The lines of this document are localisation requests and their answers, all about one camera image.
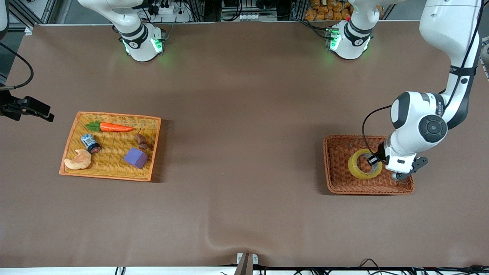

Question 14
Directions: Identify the purple block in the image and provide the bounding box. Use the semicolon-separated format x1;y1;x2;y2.
123;148;149;170

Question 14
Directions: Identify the yellow packing tape roll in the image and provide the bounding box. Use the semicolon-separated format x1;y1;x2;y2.
348;149;383;180

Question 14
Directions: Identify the small blue can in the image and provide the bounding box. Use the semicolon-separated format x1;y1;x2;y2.
81;133;101;154

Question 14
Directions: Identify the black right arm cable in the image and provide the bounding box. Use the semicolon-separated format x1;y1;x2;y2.
0;41;34;91

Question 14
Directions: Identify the small brown toy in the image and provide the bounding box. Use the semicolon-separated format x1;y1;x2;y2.
136;133;152;150

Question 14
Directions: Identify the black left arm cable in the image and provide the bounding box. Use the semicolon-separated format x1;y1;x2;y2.
361;0;484;161

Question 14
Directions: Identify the pile of orange snacks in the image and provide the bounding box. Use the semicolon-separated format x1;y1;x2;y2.
304;0;353;21

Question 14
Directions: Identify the orange woven tray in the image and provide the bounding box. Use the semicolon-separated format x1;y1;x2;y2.
59;111;162;182

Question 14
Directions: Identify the toy croissant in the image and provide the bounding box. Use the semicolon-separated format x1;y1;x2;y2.
64;149;92;170

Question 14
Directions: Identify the aluminium frame strut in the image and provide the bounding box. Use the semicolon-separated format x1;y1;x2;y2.
8;0;37;36

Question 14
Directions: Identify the white power strip with plugs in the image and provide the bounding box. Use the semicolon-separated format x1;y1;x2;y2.
151;0;191;23

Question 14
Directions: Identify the metal table clamp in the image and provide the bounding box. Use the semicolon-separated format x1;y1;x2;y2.
234;252;259;275

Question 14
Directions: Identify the orange toy carrot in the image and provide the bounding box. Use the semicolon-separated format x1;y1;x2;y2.
85;121;134;133

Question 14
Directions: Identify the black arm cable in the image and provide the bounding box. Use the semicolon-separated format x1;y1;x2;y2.
361;0;484;161
0;41;34;91

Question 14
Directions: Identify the table cover mat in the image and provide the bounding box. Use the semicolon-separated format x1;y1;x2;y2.
0;21;489;268

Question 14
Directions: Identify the brown wicker basket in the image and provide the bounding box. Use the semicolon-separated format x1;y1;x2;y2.
323;135;415;196

